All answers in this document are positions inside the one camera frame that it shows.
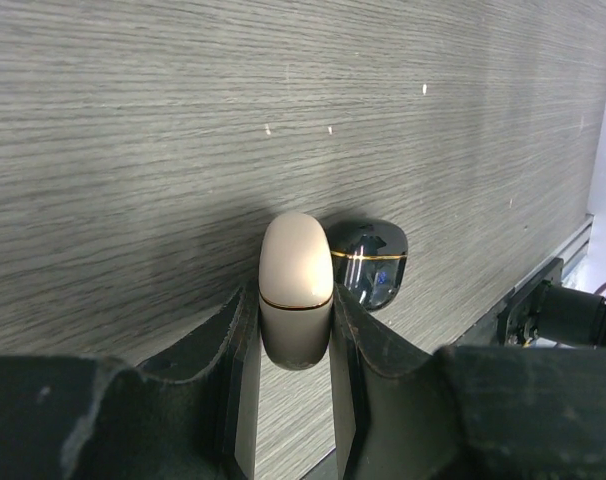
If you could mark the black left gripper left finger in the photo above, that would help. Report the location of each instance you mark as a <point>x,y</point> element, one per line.
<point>188,412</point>

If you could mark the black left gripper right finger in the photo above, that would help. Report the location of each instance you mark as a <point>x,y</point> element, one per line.
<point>463,412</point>

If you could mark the pink white earbud case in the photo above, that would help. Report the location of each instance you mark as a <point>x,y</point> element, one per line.
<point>296,288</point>

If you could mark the black earbud charging case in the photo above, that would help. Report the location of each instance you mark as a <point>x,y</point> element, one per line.
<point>369,258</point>

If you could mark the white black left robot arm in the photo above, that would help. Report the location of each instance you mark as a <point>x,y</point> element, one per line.
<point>568,312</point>

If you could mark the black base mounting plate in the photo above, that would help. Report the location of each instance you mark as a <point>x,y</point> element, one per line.
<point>504,323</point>

